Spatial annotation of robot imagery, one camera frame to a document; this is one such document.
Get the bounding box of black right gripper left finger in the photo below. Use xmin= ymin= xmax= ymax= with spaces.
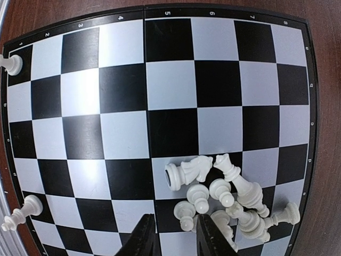
xmin=116 ymin=214 xmax=156 ymax=256

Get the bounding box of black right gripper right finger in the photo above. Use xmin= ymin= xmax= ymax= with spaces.
xmin=196 ymin=214 xmax=238 ymax=256

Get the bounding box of white chess pawn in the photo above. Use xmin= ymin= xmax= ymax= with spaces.
xmin=186 ymin=183 xmax=209 ymax=214
xmin=264 ymin=202 xmax=301 ymax=229
xmin=210 ymin=210 xmax=238 ymax=252
xmin=173 ymin=201 xmax=196 ymax=231
xmin=209 ymin=179 xmax=234 ymax=208

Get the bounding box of white chess bishop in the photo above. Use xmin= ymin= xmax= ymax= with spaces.
xmin=225 ymin=201 xmax=271 ymax=243

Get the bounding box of white chess king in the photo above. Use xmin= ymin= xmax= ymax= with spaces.
xmin=1 ymin=195 xmax=43 ymax=231

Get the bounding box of white chess rook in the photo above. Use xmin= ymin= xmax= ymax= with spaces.
xmin=0 ymin=54 xmax=23 ymax=76

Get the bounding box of black and white chessboard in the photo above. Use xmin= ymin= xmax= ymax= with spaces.
xmin=1 ymin=4 xmax=317 ymax=255

